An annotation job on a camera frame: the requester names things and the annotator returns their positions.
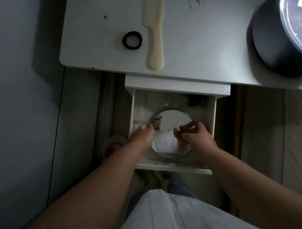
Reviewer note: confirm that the blue jeans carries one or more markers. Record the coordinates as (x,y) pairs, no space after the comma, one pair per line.
(179,189)

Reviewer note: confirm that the beige bed sheet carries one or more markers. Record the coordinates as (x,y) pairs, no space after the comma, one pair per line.
(285,136)

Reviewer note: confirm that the black round desk lamp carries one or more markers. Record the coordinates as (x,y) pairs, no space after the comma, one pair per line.
(269,38)

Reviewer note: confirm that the person's right hand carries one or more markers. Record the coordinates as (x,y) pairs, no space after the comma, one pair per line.
(199,143)

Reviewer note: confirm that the white striped shirt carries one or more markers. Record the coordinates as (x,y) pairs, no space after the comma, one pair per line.
(172,218)

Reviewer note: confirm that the person's left fingers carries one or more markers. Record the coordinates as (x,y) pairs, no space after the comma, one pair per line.
(149,127)

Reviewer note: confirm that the cream plastic comb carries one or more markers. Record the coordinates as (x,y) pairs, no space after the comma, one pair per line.
(154,23)

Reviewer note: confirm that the round container with red band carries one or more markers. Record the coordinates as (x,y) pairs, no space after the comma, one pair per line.
(114,146)

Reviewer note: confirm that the white desk drawer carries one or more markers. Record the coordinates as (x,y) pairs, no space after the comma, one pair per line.
(207,112)

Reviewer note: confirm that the person's right forearm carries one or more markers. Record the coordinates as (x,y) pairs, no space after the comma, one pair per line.
(261,195)

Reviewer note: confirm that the person's left hand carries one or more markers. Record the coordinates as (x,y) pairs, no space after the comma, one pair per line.
(140,139)

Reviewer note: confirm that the round metal-rimmed mirror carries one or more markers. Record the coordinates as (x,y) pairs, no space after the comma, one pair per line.
(172,123)

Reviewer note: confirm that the person's left forearm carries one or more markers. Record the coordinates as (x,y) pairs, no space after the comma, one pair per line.
(77,207)

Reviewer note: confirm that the white cloth in drawer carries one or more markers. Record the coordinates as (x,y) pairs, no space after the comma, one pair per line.
(141,114)

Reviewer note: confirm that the person's right thumb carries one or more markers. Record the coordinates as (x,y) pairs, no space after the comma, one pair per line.
(179,135)

